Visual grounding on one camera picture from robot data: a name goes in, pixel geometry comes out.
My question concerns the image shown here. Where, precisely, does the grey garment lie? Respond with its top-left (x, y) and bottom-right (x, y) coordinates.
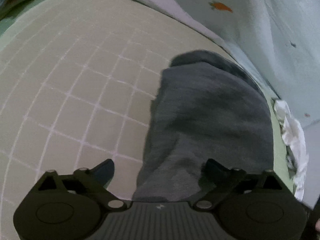
top-left (132, 50), bottom-right (274, 202)

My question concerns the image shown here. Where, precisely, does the white crumpled shirt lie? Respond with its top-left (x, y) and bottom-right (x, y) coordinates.
top-left (273, 99), bottom-right (309, 201)

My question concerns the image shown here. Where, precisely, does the green grid bed sheet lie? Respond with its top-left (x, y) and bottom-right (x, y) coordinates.
top-left (0, 0), bottom-right (295, 240)

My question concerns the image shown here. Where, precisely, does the carrot print light quilt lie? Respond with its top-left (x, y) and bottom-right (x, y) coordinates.
top-left (136, 0), bottom-right (319, 205)

